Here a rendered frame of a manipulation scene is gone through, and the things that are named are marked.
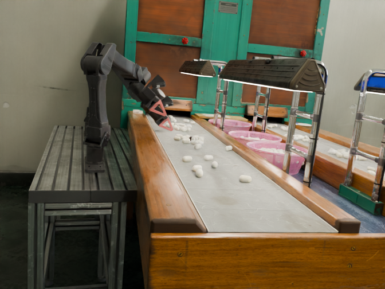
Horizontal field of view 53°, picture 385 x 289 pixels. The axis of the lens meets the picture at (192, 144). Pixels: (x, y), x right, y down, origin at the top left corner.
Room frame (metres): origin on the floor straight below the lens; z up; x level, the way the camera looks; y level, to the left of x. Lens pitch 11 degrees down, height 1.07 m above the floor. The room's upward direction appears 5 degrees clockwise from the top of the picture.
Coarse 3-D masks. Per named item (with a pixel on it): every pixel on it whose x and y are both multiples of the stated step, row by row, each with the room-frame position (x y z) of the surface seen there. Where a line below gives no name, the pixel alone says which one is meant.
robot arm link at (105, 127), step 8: (88, 56) 1.41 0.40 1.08; (96, 56) 1.40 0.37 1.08; (88, 64) 1.39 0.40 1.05; (96, 64) 1.37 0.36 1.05; (88, 72) 1.40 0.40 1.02; (96, 72) 1.38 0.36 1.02; (88, 80) 1.40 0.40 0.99; (96, 80) 1.39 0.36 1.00; (104, 80) 1.41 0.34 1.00; (88, 88) 1.41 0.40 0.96; (96, 88) 1.39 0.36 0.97; (104, 88) 1.42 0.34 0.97; (96, 96) 1.40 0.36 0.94; (104, 96) 1.43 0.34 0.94; (96, 104) 1.40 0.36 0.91; (104, 104) 1.43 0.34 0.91; (96, 112) 1.40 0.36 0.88; (104, 112) 1.43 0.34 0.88; (96, 120) 1.41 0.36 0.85; (104, 120) 1.42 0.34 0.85; (88, 128) 1.42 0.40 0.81; (96, 128) 1.41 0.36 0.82; (104, 128) 1.42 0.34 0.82; (88, 136) 1.42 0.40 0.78; (96, 136) 1.41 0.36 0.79
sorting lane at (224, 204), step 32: (160, 128) 2.02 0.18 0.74; (192, 128) 2.12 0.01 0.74; (192, 160) 1.36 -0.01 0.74; (224, 160) 1.41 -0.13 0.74; (192, 192) 0.99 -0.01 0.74; (224, 192) 1.02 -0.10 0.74; (256, 192) 1.04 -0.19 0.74; (224, 224) 0.79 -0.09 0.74; (256, 224) 0.80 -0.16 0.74; (288, 224) 0.82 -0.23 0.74; (320, 224) 0.84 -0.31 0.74
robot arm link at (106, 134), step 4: (104, 132) 1.42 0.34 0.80; (108, 132) 1.43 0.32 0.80; (104, 136) 1.41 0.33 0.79; (108, 136) 1.44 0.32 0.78; (84, 140) 1.42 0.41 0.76; (88, 140) 1.44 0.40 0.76; (104, 140) 1.41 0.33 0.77; (108, 140) 1.44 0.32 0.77; (88, 144) 1.41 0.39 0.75; (92, 144) 1.41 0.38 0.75; (96, 144) 1.40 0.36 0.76; (100, 144) 1.39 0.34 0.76; (104, 144) 1.41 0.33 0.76
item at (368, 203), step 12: (372, 72) 1.29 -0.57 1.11; (384, 72) 1.30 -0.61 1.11; (360, 96) 1.29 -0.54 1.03; (360, 108) 1.29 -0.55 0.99; (360, 120) 1.29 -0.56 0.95; (372, 120) 1.22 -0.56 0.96; (384, 120) 1.16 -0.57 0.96; (384, 132) 1.15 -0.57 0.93; (384, 144) 1.14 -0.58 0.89; (372, 156) 1.19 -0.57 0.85; (384, 156) 1.14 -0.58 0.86; (348, 168) 1.29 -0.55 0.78; (384, 168) 1.14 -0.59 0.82; (348, 180) 1.29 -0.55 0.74; (348, 192) 1.27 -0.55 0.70; (360, 192) 1.23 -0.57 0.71; (372, 192) 1.15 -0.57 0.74; (360, 204) 1.19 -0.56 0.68; (372, 204) 1.14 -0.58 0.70
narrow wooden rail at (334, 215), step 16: (208, 128) 2.06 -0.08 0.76; (240, 144) 1.63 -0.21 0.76; (256, 160) 1.35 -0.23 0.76; (272, 176) 1.18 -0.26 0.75; (288, 176) 1.16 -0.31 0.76; (288, 192) 1.06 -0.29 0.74; (304, 192) 1.00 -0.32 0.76; (320, 208) 0.89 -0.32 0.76; (336, 208) 0.89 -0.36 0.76; (336, 224) 0.82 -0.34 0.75; (352, 224) 0.81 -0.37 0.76
